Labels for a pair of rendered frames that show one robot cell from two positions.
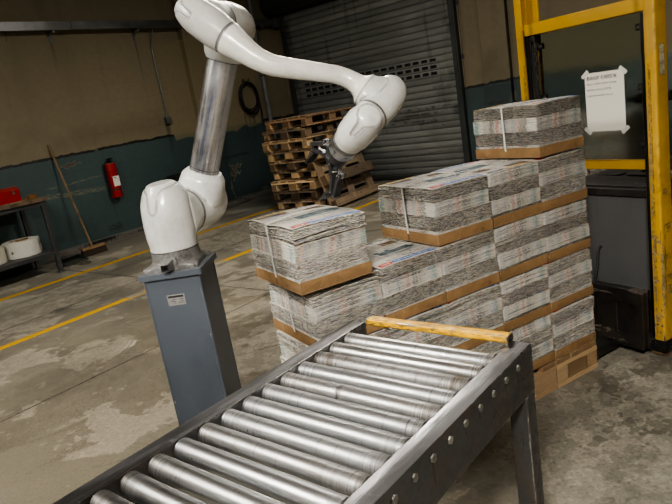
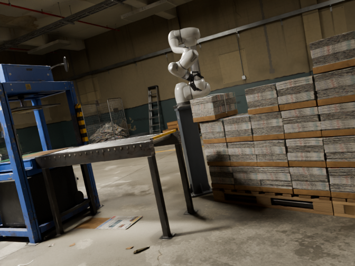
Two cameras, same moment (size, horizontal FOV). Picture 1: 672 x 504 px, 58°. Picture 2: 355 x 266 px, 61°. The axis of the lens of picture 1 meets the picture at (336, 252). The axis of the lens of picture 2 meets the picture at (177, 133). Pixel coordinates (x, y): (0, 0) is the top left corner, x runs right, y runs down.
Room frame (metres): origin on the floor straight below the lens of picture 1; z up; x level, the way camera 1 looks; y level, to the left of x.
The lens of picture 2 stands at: (1.00, -2.77, 1.03)
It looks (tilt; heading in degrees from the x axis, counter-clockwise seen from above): 5 degrees down; 76
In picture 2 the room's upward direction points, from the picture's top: 11 degrees counter-clockwise
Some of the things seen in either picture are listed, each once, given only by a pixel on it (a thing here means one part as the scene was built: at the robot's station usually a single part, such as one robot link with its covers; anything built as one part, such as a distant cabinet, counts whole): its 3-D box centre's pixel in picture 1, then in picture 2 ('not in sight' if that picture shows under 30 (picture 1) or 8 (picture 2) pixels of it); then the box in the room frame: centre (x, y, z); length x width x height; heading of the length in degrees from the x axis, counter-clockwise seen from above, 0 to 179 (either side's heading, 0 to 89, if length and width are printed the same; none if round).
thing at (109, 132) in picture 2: not in sight; (105, 124); (1.28, 8.18, 0.85); 1.21 x 0.83 x 1.71; 139
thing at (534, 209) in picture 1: (486, 211); (307, 102); (2.63, -0.68, 0.86); 0.38 x 0.29 x 0.04; 29
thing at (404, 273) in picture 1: (423, 336); (267, 156); (2.42, -0.31, 0.42); 1.17 x 0.39 x 0.83; 119
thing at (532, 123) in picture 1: (535, 241); (351, 125); (2.77, -0.94, 0.65); 0.39 x 0.30 x 1.29; 29
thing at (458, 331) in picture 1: (434, 328); (164, 134); (1.52, -0.22, 0.81); 0.43 x 0.03 x 0.02; 49
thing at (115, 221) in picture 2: not in sight; (119, 221); (1.01, 0.25, 0.01); 0.37 x 0.28 x 0.01; 139
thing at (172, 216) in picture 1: (168, 214); (182, 92); (1.98, 0.52, 1.17); 0.18 x 0.16 x 0.22; 161
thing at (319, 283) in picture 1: (326, 273); (208, 117); (2.06, 0.05, 0.86); 0.29 x 0.16 x 0.04; 119
